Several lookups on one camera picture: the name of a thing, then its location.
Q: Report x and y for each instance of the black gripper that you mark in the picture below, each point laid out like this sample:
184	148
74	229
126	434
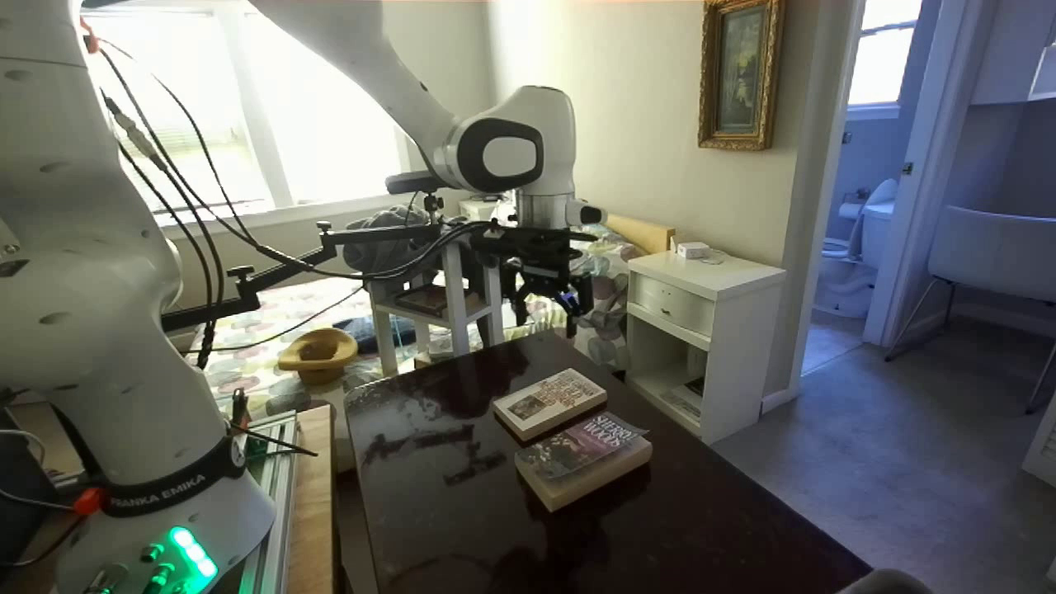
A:
554	252

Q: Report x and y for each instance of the purple Sherryl Woods paperback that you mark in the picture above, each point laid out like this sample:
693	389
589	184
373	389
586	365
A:
581	458

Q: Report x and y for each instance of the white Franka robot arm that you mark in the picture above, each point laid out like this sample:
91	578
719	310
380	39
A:
101	274

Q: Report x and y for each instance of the floral quilt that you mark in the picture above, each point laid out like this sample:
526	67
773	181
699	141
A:
609	318

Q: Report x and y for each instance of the brown cardboard box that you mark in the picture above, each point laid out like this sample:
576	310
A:
644	233

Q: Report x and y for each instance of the cream Old Neighborhood paperback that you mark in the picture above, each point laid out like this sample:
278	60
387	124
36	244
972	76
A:
548	404

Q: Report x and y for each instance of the white wooden stool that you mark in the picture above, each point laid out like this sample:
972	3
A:
455	287

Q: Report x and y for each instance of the small white box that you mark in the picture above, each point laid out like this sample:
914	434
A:
693	252

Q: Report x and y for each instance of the white nightstand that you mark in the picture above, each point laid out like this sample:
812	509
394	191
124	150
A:
713	333

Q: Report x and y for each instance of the grey cloth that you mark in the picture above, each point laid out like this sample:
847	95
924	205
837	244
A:
380	250

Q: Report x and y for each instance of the blue fabric item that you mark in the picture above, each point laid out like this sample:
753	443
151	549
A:
364	333

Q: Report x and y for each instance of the yellow bowl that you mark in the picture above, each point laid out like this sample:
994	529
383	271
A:
317	356

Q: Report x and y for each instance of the gold framed painting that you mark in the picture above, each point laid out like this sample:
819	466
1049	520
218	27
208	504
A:
741	70

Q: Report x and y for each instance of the large bright window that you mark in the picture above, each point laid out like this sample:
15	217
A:
332	109

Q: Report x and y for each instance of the white toilet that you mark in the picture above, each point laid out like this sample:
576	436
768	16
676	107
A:
875	218

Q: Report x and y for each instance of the wooden board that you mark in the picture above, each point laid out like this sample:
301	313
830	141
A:
314	505

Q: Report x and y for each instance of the small bright window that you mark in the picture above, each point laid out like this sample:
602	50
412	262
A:
881	54

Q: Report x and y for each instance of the black stereo camera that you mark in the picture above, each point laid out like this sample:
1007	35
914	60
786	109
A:
412	184

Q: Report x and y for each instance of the black camera mount rod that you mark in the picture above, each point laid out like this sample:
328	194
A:
291	270

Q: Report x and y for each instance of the white door frame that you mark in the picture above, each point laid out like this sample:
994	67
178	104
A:
935	109

